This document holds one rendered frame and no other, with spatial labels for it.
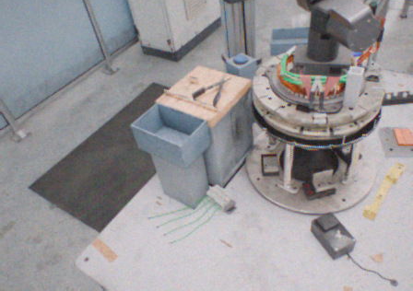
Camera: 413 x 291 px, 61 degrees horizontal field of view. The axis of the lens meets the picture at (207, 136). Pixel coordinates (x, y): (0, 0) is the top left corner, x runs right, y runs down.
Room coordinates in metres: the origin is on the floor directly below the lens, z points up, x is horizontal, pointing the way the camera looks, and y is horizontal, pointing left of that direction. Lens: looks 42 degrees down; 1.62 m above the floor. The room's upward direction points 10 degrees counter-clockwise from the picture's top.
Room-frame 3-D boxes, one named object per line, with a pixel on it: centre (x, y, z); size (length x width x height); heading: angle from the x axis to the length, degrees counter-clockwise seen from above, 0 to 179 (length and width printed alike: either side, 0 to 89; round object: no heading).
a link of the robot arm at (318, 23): (0.56, -0.24, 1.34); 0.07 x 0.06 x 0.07; 13
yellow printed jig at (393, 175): (0.57, -0.47, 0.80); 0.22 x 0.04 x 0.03; 133
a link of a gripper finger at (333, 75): (0.56, -0.24, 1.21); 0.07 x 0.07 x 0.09; 68
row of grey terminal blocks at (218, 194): (0.63, -0.01, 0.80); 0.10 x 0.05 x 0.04; 34
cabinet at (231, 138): (0.80, -0.01, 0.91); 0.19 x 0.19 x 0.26; 48
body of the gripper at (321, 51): (0.57, -0.24, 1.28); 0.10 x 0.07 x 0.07; 68
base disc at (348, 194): (0.72, -0.30, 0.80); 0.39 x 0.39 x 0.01
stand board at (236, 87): (0.80, -0.01, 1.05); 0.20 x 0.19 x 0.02; 138
